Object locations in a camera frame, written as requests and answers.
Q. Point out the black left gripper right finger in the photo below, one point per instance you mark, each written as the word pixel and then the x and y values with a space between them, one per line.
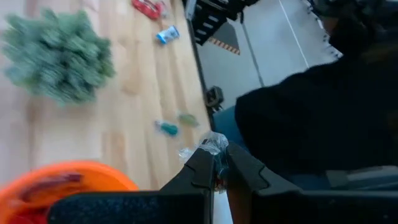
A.
pixel 245 177

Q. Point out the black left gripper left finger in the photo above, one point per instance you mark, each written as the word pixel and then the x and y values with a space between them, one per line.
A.
pixel 199 177

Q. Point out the teal hard candy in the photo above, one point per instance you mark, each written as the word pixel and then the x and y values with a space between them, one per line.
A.
pixel 168 128
pixel 216 144

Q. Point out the red Skittles candy pack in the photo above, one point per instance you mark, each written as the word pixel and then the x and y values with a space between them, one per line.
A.
pixel 49 184
pixel 148 7

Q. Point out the green wrapped hard candy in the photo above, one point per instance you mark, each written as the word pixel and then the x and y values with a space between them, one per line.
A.
pixel 188 119

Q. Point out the white plastic bowl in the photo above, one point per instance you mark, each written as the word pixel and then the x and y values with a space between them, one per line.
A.
pixel 222 210

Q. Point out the black caster wheel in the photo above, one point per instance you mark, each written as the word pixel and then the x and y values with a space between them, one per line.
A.
pixel 214 98

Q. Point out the person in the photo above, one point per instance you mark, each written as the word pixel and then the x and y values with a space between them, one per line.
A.
pixel 317 118

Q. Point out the orange pumpkin face bucket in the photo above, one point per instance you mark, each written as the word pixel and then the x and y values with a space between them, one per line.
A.
pixel 93 177

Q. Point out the dark mat with orange edge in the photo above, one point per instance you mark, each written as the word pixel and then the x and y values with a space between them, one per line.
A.
pixel 227 40

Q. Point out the white blue Hershey's bar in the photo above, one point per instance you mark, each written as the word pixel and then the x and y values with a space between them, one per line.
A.
pixel 168 34

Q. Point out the faux succulent in patterned pot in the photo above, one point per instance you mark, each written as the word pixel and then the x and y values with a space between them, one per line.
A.
pixel 59 56

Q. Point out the black aluminium table frame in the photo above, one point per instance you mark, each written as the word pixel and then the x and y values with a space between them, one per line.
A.
pixel 199 71

